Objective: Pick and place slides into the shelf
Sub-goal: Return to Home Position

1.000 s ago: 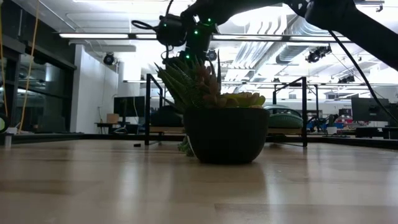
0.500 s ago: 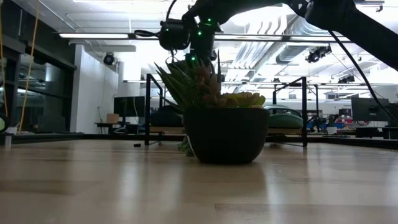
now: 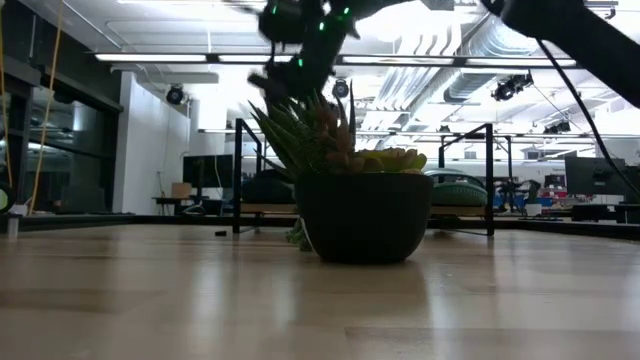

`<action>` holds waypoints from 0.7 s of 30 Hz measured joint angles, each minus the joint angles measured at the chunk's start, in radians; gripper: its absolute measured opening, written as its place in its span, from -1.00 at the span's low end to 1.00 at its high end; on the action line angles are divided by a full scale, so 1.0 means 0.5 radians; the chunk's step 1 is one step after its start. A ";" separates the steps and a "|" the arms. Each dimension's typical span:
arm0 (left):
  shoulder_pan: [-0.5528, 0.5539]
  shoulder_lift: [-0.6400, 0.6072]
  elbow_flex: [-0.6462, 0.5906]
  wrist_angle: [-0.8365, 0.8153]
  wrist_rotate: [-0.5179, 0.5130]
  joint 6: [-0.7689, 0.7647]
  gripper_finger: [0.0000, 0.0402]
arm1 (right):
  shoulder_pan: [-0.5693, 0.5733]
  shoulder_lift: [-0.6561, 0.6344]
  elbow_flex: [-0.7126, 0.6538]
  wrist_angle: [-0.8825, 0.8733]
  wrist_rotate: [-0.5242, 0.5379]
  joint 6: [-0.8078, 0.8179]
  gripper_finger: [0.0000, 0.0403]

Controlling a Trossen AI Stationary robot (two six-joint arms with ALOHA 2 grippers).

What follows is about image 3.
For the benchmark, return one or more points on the long ceiling light bar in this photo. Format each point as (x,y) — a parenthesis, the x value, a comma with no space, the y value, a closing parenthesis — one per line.
(150,58)

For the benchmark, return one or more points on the small white cylinder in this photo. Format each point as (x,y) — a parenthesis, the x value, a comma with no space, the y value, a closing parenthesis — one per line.
(13,226)

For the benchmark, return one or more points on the black computer monitor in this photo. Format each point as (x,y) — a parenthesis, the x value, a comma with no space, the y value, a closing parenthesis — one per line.
(207,170)
(595,175)

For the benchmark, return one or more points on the black aluminium table frame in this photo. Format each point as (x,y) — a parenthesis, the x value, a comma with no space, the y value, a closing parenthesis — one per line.
(125,220)

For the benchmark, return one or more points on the black ceiling light fixture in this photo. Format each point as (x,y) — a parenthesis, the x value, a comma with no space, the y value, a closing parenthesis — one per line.
(510,87)

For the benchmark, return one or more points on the potted succulent plant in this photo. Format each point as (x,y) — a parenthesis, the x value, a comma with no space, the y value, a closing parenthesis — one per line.
(365,220)

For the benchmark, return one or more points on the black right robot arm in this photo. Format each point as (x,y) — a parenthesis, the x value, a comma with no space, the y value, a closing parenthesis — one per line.
(575,30)

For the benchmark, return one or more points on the round black ceiling spotlight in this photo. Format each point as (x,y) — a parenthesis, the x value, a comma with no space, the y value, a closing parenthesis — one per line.
(340,89)
(175,94)

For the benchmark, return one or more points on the cardboard box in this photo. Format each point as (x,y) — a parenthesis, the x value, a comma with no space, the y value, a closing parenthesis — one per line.
(181,190)

